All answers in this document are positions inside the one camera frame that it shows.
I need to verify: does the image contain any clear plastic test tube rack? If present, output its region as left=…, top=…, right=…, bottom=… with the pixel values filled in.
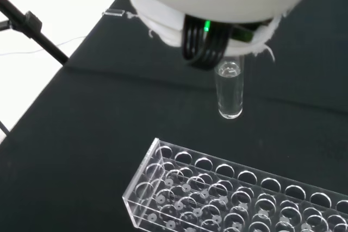
left=122, top=137, right=348, bottom=232

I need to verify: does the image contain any clear cloth clip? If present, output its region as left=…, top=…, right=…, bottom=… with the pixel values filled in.
left=102, top=9, right=126, bottom=17

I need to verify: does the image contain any black tripod leg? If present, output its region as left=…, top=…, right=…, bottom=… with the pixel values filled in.
left=0, top=0, right=70, bottom=66

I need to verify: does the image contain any black bench cloth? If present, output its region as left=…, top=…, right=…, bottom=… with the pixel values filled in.
left=0, top=0, right=348, bottom=232

